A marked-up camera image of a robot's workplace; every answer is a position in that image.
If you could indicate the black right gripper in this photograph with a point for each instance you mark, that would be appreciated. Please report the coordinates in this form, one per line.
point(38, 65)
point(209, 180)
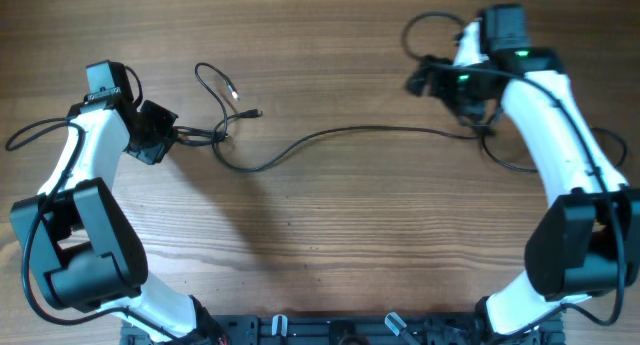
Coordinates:
point(420, 80)

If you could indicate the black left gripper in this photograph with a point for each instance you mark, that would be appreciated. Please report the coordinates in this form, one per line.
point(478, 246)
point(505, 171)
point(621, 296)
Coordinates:
point(169, 120)

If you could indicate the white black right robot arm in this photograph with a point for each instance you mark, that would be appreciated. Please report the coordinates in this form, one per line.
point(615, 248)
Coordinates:
point(587, 244)

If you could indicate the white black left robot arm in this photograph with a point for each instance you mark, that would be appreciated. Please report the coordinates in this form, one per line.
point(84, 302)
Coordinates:
point(81, 257)

